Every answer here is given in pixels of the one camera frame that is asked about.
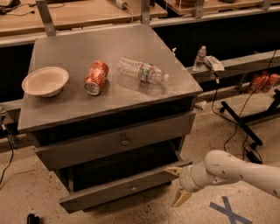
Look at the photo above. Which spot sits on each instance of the small upright water bottle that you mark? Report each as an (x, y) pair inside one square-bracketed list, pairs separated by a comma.
[(200, 58)]

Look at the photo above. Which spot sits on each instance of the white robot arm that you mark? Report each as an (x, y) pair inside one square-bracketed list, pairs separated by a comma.
[(220, 168)]

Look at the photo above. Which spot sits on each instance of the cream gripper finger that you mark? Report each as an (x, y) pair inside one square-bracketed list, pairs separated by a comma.
[(181, 197), (174, 170)]

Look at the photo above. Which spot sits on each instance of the blue tape cross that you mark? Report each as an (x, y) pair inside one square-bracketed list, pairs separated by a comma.
[(234, 218)]

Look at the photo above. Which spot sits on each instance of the black stand leg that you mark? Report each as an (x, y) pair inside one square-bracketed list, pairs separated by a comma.
[(243, 125)]

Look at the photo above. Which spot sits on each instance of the grey drawer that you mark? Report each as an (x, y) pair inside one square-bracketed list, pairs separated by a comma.
[(113, 177), (88, 148)]

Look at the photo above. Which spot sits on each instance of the white folded packet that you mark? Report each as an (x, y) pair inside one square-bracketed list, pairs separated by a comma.
[(214, 64)]

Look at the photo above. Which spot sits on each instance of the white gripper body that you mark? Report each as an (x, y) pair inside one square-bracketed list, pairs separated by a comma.
[(185, 180)]

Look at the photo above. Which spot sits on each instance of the orange soda can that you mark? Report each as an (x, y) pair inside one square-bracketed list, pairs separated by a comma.
[(96, 78)]

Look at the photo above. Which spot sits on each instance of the white power strip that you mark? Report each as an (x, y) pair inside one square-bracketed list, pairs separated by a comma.
[(121, 4)]

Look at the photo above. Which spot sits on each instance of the small black floor object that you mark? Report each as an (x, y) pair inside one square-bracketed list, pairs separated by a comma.
[(33, 219)]

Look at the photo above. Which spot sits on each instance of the grey drawer cabinet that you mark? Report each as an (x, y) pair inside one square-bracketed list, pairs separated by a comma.
[(120, 120)]

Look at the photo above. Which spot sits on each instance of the orange bottles under bench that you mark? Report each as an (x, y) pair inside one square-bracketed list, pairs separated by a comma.
[(262, 82)]

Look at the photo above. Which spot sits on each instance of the clear plastic water bottle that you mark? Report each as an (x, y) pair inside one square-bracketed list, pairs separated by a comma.
[(140, 70)]

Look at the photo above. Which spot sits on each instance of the white paper bowl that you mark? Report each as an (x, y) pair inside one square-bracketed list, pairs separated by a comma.
[(45, 82)]

